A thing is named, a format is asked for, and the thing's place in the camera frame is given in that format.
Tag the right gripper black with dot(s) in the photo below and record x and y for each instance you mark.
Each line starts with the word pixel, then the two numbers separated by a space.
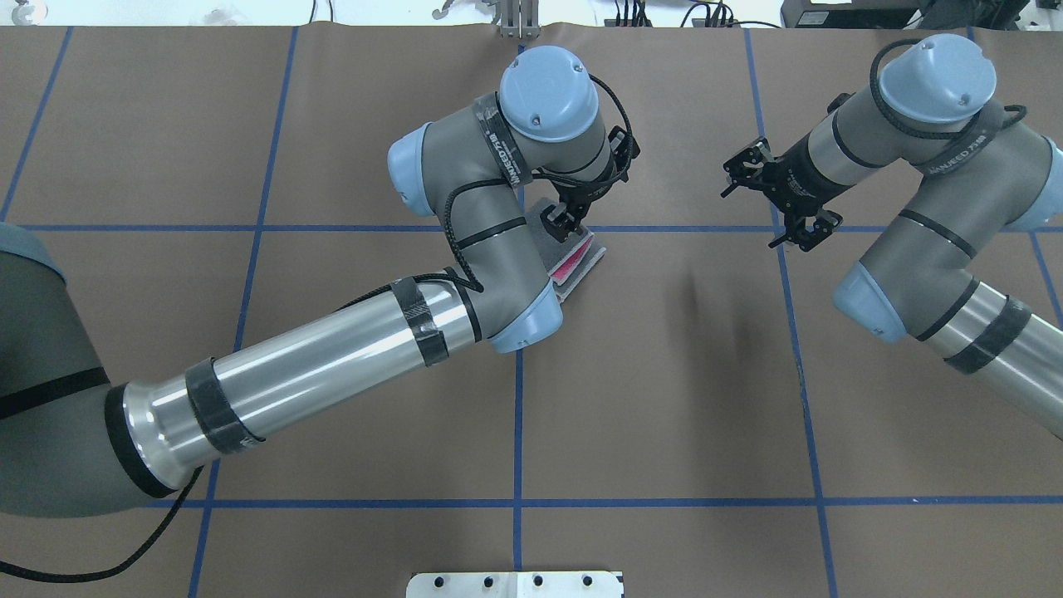
pixel 793 178

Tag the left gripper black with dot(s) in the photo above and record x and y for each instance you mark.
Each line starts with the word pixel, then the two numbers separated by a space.
pixel 557 219

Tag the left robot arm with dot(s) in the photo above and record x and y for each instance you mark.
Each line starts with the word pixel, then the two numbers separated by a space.
pixel 75 444

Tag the aluminium frame post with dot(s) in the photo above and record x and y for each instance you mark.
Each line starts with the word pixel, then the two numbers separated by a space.
pixel 517 19

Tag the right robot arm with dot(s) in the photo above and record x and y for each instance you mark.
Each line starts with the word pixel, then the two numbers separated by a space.
pixel 931 103

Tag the pink and grey towel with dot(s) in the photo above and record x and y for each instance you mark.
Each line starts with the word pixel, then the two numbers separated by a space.
pixel 566 262

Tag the white pedestal column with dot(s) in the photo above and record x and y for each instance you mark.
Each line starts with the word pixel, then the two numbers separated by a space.
pixel 517 584

